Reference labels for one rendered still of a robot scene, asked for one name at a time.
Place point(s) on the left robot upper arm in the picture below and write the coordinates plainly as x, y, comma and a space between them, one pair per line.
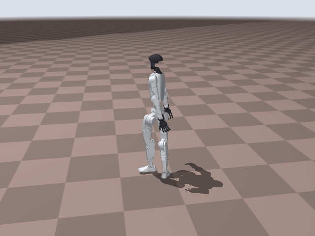
153, 83

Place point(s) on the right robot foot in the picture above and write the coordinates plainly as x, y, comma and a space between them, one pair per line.
165, 175

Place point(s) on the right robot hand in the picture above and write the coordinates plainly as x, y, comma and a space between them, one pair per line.
167, 110

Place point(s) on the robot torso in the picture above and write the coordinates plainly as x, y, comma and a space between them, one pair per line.
160, 86

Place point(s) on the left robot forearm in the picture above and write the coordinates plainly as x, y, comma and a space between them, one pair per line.
157, 107

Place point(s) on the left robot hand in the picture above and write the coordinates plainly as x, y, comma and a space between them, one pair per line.
163, 125

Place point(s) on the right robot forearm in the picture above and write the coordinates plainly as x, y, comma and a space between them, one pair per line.
165, 102

